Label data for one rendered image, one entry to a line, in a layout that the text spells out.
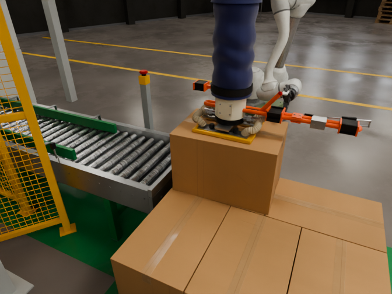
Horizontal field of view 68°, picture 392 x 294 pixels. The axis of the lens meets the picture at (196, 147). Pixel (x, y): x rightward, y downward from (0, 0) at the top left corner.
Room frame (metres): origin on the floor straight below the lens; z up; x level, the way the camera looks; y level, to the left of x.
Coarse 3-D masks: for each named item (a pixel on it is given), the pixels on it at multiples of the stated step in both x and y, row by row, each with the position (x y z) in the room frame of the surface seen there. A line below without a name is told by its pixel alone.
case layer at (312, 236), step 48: (288, 192) 1.39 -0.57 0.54; (336, 192) 1.39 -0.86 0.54; (144, 240) 1.03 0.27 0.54; (192, 240) 1.03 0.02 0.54; (240, 240) 1.02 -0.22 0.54; (288, 240) 1.02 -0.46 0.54; (336, 240) 1.02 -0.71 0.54; (384, 240) 1.01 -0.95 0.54; (144, 288) 0.84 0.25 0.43; (192, 288) 0.76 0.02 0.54; (240, 288) 0.76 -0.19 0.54; (288, 288) 0.78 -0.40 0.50; (336, 288) 0.76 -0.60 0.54; (384, 288) 0.75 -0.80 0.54
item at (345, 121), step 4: (340, 120) 1.26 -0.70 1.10; (344, 120) 1.26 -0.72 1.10; (348, 120) 1.26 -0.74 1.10; (352, 120) 1.26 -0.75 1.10; (340, 124) 1.22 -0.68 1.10; (344, 124) 1.22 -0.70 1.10; (348, 124) 1.22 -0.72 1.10; (352, 124) 1.21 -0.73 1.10; (356, 124) 1.21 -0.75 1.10; (340, 128) 1.22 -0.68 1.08; (344, 128) 1.22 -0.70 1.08; (348, 128) 1.21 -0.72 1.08; (352, 128) 1.21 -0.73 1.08; (356, 128) 1.20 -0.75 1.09; (340, 132) 1.22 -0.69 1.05; (344, 132) 1.21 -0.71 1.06; (348, 132) 1.21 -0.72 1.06; (352, 132) 1.20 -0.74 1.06; (356, 132) 1.19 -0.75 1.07
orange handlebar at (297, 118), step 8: (208, 88) 1.84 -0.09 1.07; (208, 104) 1.53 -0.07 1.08; (248, 112) 1.43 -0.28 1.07; (256, 112) 1.41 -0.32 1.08; (264, 112) 1.40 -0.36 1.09; (296, 120) 1.32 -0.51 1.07; (304, 120) 1.30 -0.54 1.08; (328, 120) 1.29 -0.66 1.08; (336, 128) 1.24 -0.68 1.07; (360, 128) 1.20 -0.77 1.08
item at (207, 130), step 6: (198, 126) 1.48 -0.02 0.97; (204, 126) 1.47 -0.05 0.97; (210, 126) 1.44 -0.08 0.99; (198, 132) 1.43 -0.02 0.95; (204, 132) 1.42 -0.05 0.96; (210, 132) 1.40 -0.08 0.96; (216, 132) 1.40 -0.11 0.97; (222, 132) 1.39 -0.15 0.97; (228, 132) 1.39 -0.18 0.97; (234, 132) 1.38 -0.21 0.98; (240, 132) 1.39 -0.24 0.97; (228, 138) 1.35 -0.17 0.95; (234, 138) 1.34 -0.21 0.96; (240, 138) 1.33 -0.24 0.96; (246, 138) 1.33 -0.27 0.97; (252, 138) 1.33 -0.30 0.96
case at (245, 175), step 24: (192, 120) 1.61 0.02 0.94; (192, 144) 1.38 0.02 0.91; (216, 144) 1.32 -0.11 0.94; (240, 144) 1.31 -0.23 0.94; (264, 144) 1.31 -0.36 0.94; (192, 168) 1.38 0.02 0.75; (216, 168) 1.32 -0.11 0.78; (240, 168) 1.27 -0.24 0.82; (264, 168) 1.22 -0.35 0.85; (192, 192) 1.38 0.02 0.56; (216, 192) 1.32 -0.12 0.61; (240, 192) 1.27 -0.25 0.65; (264, 192) 1.21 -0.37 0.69
